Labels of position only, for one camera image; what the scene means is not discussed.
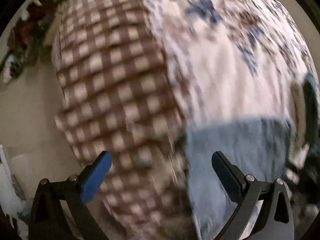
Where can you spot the frayed blue denim shorts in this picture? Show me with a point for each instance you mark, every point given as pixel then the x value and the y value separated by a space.
pixel 259 147

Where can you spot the floral quilt bed cover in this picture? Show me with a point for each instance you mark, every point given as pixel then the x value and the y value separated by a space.
pixel 137 74

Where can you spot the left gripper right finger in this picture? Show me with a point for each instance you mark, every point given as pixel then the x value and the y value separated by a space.
pixel 274 220

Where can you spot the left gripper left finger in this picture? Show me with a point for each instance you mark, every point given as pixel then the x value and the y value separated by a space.
pixel 47 220

